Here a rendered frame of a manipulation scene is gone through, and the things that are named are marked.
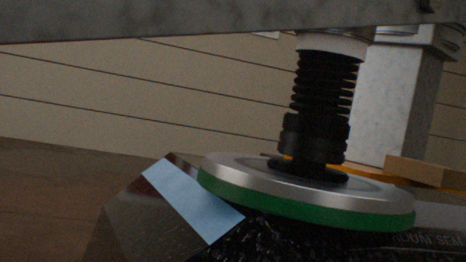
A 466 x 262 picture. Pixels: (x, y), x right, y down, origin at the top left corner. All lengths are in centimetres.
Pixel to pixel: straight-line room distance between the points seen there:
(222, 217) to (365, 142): 116
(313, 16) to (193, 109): 626
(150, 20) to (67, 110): 621
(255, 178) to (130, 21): 18
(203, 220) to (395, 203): 17
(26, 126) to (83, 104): 73
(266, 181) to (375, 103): 118
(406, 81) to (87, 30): 132
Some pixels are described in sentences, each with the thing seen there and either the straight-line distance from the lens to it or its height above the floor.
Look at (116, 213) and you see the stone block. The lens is 63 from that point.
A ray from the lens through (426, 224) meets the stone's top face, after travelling 54.
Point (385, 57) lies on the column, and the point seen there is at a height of 111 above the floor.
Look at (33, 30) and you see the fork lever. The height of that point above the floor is 91.
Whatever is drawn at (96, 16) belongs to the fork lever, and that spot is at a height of 92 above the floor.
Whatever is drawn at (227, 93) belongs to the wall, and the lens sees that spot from 674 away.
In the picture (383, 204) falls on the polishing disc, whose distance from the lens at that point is 44.
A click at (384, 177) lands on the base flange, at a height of 77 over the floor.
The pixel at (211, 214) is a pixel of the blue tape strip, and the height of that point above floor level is 79.
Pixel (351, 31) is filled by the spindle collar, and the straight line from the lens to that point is 48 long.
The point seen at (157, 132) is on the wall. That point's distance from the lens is 659.
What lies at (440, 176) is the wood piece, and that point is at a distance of 133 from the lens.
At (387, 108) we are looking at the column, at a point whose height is 96.
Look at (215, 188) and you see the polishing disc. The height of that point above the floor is 81.
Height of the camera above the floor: 89
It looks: 3 degrees down
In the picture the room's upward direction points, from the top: 11 degrees clockwise
